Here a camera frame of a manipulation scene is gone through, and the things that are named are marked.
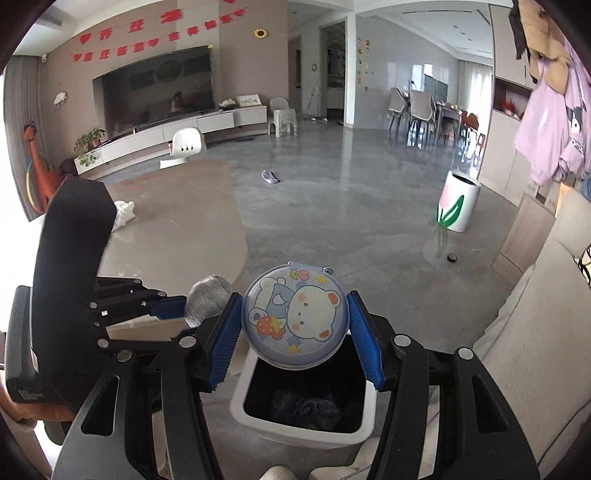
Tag dark hanging garment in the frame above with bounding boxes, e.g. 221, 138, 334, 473
508, 0, 533, 59

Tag white crumpled tissue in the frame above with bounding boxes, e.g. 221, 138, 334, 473
111, 200, 136, 232

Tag red paper letter banner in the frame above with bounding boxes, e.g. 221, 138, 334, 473
71, 11, 234, 64
78, 9, 182, 45

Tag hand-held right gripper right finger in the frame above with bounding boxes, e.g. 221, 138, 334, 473
346, 290, 541, 480

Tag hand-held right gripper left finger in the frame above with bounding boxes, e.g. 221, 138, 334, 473
58, 294, 245, 480

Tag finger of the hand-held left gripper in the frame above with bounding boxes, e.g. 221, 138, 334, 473
91, 320, 181, 359
90, 277, 188, 320

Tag potted green plant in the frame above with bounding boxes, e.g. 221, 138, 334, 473
74, 128, 106, 167

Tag grey wad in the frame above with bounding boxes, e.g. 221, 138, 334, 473
185, 274, 233, 330

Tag wall stickers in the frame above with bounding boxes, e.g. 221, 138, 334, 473
358, 39, 371, 92

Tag pink hanging hoodie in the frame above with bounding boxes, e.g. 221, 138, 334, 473
514, 46, 591, 183

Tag grey curtain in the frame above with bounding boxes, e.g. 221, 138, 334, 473
2, 55, 47, 222

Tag red small chairs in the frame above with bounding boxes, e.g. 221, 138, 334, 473
459, 113, 485, 163

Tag white plastic child chair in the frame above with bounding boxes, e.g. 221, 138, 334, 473
160, 128, 206, 169

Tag beige sofa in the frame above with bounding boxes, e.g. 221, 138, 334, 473
471, 189, 591, 480

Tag tan hanging garment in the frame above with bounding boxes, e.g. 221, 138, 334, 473
526, 0, 573, 93

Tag dining table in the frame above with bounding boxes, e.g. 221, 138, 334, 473
436, 104, 463, 139

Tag grey dining chair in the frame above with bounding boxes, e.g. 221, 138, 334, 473
409, 90, 438, 145
389, 88, 411, 134

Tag white television cabinet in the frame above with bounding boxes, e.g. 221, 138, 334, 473
74, 105, 269, 178

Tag black bin liner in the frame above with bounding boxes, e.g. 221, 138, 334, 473
243, 337, 368, 435

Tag round bear print lid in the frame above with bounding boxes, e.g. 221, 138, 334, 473
243, 261, 349, 370

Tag stacked white plastic chairs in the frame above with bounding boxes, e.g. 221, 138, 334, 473
269, 97, 297, 136

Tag large black television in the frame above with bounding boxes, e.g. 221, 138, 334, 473
92, 46, 217, 137

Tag white trash bin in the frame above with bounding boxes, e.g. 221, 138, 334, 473
229, 337, 377, 446

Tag beige cardboard piece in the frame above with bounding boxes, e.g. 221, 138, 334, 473
106, 318, 197, 343

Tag white mop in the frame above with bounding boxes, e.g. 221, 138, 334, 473
302, 85, 328, 123

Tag white tulip print bin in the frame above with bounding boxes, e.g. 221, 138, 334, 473
435, 170, 481, 233

